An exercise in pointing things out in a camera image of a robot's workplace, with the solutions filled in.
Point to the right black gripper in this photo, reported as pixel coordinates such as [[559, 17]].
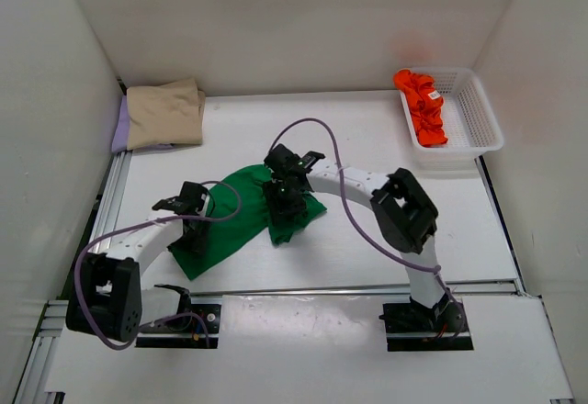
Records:
[[285, 208]]

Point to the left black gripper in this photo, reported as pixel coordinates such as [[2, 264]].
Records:
[[191, 242]]

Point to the green t shirt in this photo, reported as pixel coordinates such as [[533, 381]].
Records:
[[228, 237]]

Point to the purple t shirt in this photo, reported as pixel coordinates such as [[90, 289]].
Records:
[[120, 133]]

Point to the beige t shirt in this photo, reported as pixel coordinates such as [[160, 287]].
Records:
[[167, 114]]

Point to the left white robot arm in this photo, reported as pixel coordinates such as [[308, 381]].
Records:
[[111, 281]]

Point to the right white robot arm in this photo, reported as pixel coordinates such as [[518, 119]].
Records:
[[405, 214]]

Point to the white front board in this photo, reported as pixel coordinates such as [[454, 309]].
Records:
[[323, 350]]

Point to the orange t shirt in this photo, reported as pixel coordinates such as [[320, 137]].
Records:
[[425, 106]]

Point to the white plastic basket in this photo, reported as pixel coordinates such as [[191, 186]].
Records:
[[469, 124]]

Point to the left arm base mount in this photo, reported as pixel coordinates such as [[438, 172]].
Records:
[[174, 319]]

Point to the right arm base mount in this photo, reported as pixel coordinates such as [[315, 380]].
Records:
[[409, 329]]

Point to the aluminium frame rail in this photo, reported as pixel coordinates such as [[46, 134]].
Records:
[[329, 258]]

